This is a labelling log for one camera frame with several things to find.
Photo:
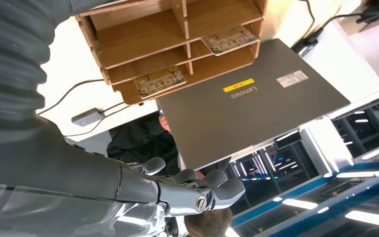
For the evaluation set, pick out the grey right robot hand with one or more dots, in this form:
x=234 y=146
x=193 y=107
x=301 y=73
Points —
x=45 y=170

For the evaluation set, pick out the person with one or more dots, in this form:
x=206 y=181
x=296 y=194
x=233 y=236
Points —
x=137 y=144

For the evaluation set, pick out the golden hotel key card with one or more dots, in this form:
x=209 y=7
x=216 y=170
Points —
x=230 y=41
x=160 y=81

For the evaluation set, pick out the wooden card organizer box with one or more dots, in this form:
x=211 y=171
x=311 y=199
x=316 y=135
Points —
x=137 y=39

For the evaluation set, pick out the dark grey USB hub box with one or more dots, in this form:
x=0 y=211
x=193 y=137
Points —
x=86 y=118

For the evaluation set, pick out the grey laptop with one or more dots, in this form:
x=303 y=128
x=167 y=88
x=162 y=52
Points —
x=241 y=124

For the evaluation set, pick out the dark lit shelving rack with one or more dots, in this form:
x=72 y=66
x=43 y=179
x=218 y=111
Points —
x=274 y=163

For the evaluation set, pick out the white desk shelf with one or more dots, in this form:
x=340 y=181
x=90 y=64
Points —
x=340 y=72

